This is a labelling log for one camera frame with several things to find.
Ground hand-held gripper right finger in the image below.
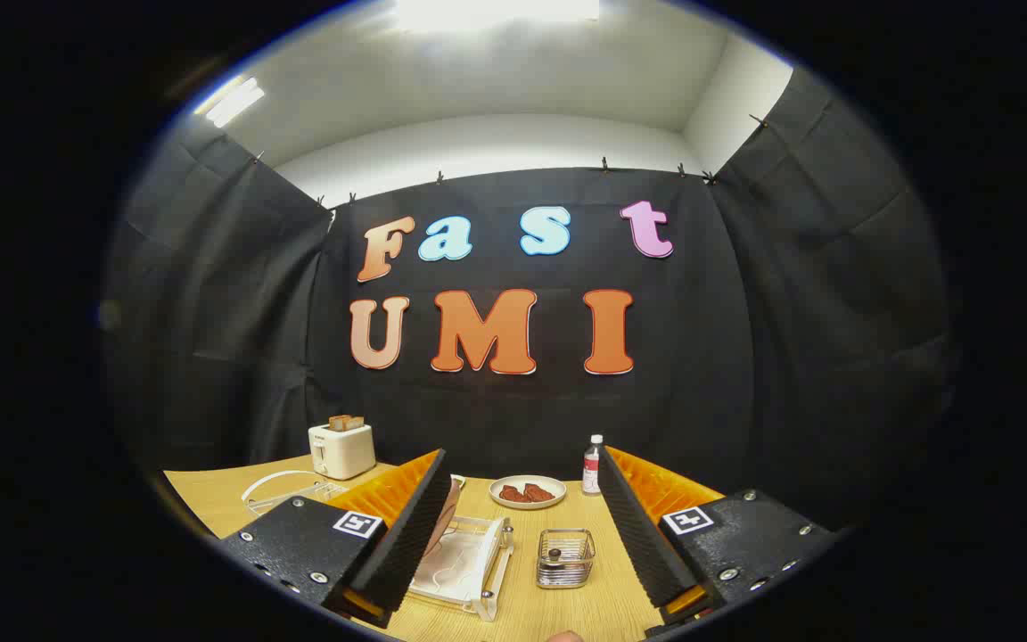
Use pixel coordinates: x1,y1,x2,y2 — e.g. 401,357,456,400
596,444,840,638

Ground white toaster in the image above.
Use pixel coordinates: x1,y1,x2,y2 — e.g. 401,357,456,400
308,421,377,482

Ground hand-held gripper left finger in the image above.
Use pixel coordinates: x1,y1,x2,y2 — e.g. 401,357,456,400
218,449,452,630

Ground pink plate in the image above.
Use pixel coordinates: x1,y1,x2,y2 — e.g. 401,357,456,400
422,475,463,561

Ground red label plastic bottle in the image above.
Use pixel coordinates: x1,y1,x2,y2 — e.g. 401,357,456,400
582,434,605,496

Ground metal wire basket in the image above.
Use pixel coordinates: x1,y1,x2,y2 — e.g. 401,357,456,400
536,528,596,590

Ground white wire dish rack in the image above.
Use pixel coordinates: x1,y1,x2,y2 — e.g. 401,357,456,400
242,470,514,622

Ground black backdrop cloth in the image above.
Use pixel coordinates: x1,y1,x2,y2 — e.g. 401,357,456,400
103,67,956,536

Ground wide ceiling light panel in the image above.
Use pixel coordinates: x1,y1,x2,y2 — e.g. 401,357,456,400
393,0,602,32

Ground narrow ceiling light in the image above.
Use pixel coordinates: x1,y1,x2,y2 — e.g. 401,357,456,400
194,77,267,128

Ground beige plate with meat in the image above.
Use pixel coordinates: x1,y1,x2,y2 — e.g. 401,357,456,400
489,474,567,511

